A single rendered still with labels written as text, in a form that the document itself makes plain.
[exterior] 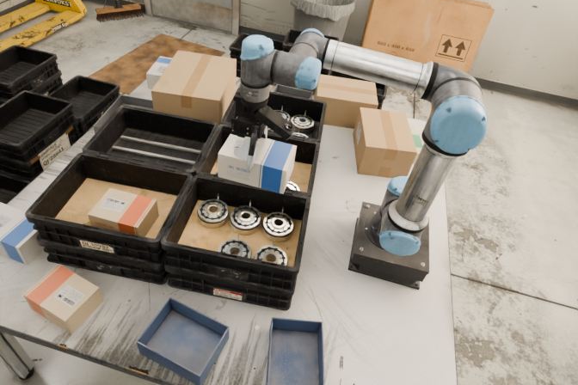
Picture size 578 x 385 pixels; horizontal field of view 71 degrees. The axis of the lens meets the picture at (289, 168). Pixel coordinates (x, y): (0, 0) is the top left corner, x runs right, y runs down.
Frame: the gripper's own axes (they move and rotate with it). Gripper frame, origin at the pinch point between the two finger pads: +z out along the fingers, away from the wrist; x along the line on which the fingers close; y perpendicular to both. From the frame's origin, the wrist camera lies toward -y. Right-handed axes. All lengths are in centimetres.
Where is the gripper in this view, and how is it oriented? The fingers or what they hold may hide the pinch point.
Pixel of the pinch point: (258, 156)
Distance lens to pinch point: 117.8
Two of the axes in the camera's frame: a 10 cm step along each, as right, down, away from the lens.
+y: -9.6, -2.4, 1.2
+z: -1.0, 7.4, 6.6
